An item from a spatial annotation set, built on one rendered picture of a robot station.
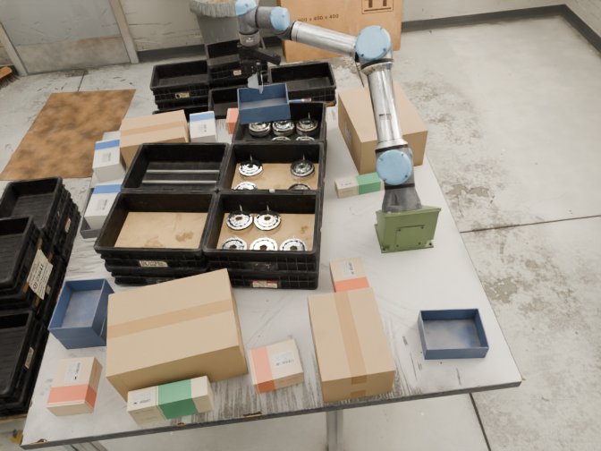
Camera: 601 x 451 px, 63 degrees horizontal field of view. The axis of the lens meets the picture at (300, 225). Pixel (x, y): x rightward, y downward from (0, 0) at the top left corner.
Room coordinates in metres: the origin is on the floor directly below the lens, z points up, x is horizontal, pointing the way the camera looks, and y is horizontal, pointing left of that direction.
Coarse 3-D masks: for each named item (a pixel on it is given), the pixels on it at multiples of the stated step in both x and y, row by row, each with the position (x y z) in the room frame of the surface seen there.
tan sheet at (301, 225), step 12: (252, 216) 1.33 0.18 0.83; (288, 216) 1.32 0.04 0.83; (300, 216) 1.31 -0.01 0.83; (312, 216) 1.30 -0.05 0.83; (252, 228) 1.27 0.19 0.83; (288, 228) 1.25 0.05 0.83; (300, 228) 1.24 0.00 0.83; (312, 228) 1.24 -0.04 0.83; (252, 240) 1.21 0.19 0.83; (276, 240) 1.20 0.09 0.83; (312, 240) 1.18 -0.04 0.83
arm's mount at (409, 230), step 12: (384, 216) 1.20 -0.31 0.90; (396, 216) 1.19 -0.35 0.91; (408, 216) 1.20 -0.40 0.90; (420, 216) 1.20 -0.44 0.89; (432, 216) 1.20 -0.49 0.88; (384, 228) 1.20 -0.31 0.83; (396, 228) 1.19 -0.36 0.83; (408, 228) 1.19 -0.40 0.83; (420, 228) 1.19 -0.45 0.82; (432, 228) 1.20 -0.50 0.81; (384, 240) 1.19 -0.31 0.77; (396, 240) 1.19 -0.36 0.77; (408, 240) 1.19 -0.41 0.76; (420, 240) 1.19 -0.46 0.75; (384, 252) 1.19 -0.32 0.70
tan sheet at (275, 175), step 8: (264, 168) 1.61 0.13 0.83; (272, 168) 1.60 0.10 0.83; (280, 168) 1.60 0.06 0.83; (288, 168) 1.60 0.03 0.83; (240, 176) 1.57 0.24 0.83; (264, 176) 1.56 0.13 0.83; (272, 176) 1.55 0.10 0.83; (280, 176) 1.55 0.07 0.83; (288, 176) 1.54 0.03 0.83; (232, 184) 1.53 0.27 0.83; (256, 184) 1.51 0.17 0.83; (264, 184) 1.51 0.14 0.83; (272, 184) 1.50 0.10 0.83; (280, 184) 1.50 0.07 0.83; (288, 184) 1.49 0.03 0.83; (312, 184) 1.48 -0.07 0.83
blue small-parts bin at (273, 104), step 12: (276, 84) 1.77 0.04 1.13; (240, 96) 1.77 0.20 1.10; (252, 96) 1.77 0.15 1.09; (264, 96) 1.77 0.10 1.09; (276, 96) 1.77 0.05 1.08; (240, 108) 1.68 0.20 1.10; (252, 108) 1.62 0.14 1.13; (264, 108) 1.62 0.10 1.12; (276, 108) 1.62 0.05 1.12; (288, 108) 1.63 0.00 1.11; (252, 120) 1.62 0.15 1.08; (264, 120) 1.62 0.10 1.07
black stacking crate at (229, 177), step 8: (232, 152) 1.63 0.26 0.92; (240, 152) 1.67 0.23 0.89; (248, 152) 1.66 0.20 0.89; (256, 152) 1.66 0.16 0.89; (264, 152) 1.65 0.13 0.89; (272, 152) 1.65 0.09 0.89; (280, 152) 1.64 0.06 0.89; (288, 152) 1.64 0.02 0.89; (296, 152) 1.63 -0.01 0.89; (304, 152) 1.63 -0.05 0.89; (312, 152) 1.62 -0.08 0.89; (232, 160) 1.60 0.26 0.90; (240, 160) 1.67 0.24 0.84; (264, 160) 1.65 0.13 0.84; (272, 160) 1.65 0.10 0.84; (280, 160) 1.64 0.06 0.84; (288, 160) 1.64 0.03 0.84; (312, 160) 1.62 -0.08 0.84; (232, 168) 1.58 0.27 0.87; (232, 176) 1.56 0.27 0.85; (224, 184) 1.45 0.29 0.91; (320, 200) 1.39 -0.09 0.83; (320, 208) 1.34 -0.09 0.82
